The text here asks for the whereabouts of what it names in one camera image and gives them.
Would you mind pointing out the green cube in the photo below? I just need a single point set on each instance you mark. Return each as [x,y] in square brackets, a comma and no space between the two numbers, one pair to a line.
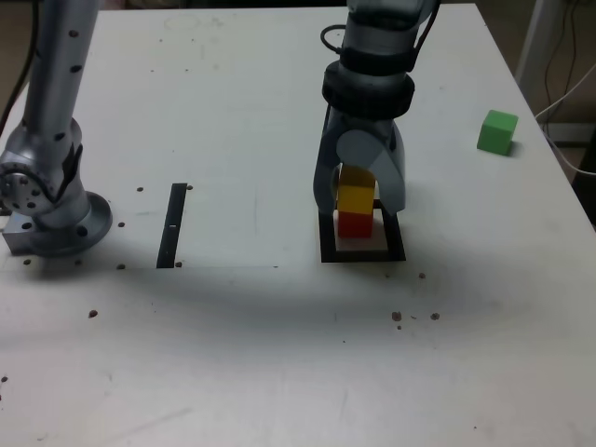
[496,135]

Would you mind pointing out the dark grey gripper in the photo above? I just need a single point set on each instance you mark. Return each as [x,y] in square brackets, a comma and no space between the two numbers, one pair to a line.
[363,125]

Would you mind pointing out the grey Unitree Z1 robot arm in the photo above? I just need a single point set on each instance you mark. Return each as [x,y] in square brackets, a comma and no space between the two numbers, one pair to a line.
[56,70]

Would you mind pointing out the red cube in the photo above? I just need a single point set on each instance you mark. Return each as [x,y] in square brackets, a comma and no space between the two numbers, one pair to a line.
[354,226]

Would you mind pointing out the black tape square outline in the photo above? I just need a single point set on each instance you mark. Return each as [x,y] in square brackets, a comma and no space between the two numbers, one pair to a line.
[363,257]

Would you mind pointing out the white furniture leg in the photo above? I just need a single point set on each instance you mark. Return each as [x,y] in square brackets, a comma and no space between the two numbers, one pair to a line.
[531,46]

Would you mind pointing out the white furniture base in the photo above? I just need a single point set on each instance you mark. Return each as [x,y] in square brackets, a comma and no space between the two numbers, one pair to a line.
[572,133]

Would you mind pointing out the black tape strip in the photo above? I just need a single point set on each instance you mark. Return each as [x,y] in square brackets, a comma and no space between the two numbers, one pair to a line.
[170,228]

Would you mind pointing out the yellow cube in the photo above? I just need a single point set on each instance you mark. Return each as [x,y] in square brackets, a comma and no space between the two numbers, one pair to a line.
[354,198]

